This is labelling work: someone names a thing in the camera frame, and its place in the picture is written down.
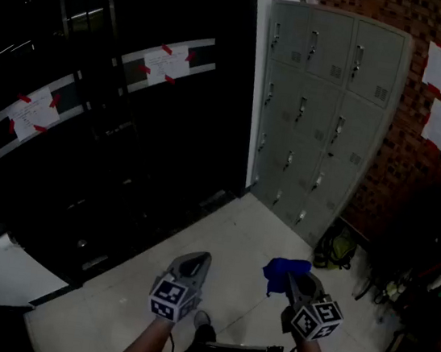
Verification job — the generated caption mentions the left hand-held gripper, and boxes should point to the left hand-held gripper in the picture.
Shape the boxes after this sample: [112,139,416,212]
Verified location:
[145,244,214,327]

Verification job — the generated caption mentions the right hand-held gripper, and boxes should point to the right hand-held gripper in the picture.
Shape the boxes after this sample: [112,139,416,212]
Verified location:
[277,268,350,346]

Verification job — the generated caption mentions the blue wiping cloth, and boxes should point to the blue wiping cloth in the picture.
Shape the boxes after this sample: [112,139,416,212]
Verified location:
[258,254,314,303]

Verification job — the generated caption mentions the grey metal locker door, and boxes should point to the grey metal locker door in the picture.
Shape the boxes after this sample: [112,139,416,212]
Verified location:
[265,2,313,68]

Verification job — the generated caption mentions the person's left forearm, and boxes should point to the person's left forearm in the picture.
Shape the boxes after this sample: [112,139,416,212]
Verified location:
[114,311,181,352]

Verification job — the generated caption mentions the grey metal locker cabinet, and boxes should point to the grey metal locker cabinet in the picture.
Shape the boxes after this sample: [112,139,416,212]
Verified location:
[238,0,417,258]

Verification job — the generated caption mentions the grey shoe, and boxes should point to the grey shoe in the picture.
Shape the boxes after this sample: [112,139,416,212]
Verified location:
[193,309,214,331]

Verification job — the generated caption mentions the green backpack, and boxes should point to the green backpack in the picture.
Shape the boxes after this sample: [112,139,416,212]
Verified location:
[311,221,360,275]

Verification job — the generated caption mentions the rack of hanging clothes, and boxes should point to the rack of hanging clothes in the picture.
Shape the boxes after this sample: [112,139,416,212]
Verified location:
[344,131,441,352]

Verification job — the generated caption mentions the written paper notice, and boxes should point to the written paper notice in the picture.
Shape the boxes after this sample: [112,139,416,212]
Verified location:
[3,81,66,148]
[139,40,194,93]

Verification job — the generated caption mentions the white paper sheet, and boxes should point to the white paper sheet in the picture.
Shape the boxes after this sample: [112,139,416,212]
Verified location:
[420,40,441,97]
[418,96,441,152]

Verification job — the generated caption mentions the small white wall box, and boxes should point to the small white wall box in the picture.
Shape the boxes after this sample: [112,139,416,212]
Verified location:
[0,223,18,252]

